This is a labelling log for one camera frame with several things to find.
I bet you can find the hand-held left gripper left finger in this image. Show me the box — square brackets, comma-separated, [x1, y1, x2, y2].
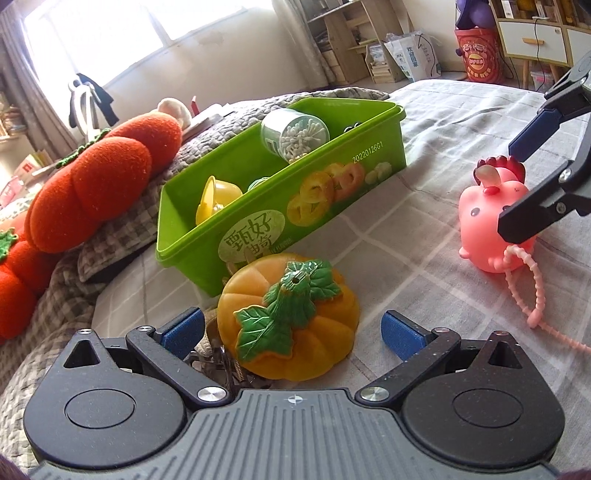
[62, 308, 234, 409]

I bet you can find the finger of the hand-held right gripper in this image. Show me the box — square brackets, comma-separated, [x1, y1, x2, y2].
[497, 137, 591, 244]
[508, 59, 591, 163]

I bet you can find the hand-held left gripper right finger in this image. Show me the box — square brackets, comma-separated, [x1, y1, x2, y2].
[355, 310, 528, 409]

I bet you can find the orange pumpkin toy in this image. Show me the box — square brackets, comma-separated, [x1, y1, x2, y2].
[217, 252, 361, 383]

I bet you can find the pink beaded strap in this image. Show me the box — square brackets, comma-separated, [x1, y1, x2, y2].
[503, 244, 591, 356]

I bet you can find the yellow toy pot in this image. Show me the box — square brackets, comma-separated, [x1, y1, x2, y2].
[195, 175, 245, 227]

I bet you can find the green plastic box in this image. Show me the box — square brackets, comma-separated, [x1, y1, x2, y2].
[155, 97, 408, 299]

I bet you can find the clear cotton swab container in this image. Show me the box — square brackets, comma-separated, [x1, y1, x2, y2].
[259, 109, 331, 165]

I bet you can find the beige hair clip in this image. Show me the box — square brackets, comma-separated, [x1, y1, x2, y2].
[202, 306, 228, 355]

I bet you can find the grey spotted hair claw clip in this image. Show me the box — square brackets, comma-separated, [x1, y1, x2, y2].
[188, 345, 260, 389]

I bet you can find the red bucket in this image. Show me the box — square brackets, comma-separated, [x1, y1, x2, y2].
[454, 26, 505, 85]

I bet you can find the white drawer cabinet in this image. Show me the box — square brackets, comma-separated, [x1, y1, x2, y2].
[488, 0, 591, 92]

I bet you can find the grey grid bed sheet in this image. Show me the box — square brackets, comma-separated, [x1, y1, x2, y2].
[89, 78, 591, 417]

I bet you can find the purple balloon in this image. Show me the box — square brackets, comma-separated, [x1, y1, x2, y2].
[454, 0, 495, 31]

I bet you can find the white paper bag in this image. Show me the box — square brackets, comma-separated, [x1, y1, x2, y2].
[383, 31, 442, 84]

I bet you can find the large orange pumpkin cushion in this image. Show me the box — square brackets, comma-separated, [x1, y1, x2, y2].
[25, 115, 184, 254]

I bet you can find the small orange pumpkin cushion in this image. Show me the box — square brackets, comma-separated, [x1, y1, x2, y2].
[0, 216, 59, 343]

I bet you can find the wooden shelf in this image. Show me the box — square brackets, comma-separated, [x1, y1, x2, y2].
[299, 0, 413, 86]

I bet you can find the white plush toy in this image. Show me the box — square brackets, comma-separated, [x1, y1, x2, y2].
[156, 97, 193, 130]

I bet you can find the dark cloth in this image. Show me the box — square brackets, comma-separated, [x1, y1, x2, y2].
[69, 72, 114, 128]

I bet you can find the grey curtain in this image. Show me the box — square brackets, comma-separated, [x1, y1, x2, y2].
[0, 8, 80, 149]

